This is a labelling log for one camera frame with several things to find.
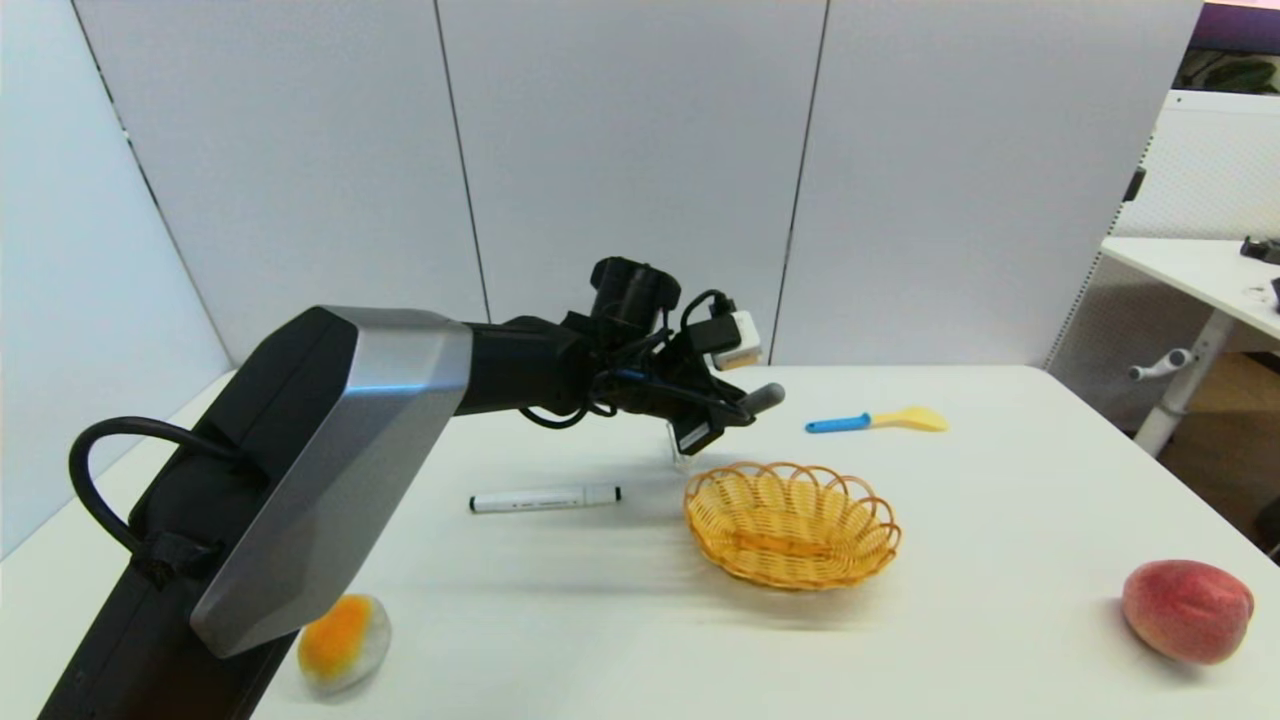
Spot red peach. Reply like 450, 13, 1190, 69
1121, 559, 1255, 666

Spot white side table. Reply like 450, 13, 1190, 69
1100, 236, 1280, 457

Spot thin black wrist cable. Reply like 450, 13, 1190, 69
518, 398, 613, 432

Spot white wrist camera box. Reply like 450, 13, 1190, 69
690, 309, 764, 372

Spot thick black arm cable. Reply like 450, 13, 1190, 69
68, 416, 253, 593

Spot yellow spatula blue handle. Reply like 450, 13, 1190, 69
805, 405, 950, 435

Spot white marker pen black caps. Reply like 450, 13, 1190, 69
469, 484, 623, 515

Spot yellow woven wicker basket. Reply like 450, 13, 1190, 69
684, 461, 903, 591

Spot grey table crank handle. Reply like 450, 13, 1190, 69
1129, 347, 1198, 383

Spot grey handled white peeler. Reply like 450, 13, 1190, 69
665, 383, 787, 473

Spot orange and white toy fruit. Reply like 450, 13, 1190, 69
297, 594, 393, 696

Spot white perforated partition panel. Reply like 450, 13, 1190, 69
1044, 89, 1280, 403

